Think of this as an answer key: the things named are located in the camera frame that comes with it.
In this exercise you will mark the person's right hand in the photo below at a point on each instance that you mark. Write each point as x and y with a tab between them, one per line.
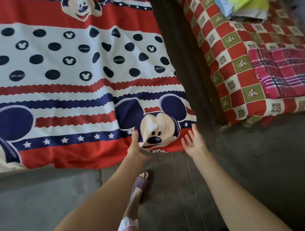
195	146

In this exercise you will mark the person's left hand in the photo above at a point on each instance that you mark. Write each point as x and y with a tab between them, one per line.
135	152

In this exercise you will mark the cartoon print bed sheet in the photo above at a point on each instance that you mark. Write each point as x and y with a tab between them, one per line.
83	71

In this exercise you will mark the person's left forearm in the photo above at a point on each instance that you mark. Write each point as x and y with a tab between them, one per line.
100	202

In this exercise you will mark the person's right forearm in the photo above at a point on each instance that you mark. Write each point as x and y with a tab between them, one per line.
238	202

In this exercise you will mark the person's left leg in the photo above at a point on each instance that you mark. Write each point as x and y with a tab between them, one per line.
132	204

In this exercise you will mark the person's white pink clothing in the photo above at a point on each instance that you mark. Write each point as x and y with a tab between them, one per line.
127	225

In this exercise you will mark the red checkered bed cover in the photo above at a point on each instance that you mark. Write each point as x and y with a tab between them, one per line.
228	50

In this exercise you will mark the purple left slipper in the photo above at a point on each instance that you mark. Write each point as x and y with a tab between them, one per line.
140	183

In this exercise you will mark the pink plaid cloth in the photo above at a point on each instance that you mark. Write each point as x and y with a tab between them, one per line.
278	71

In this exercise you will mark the yellow blue folded blanket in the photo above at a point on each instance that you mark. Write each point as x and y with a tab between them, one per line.
250	6

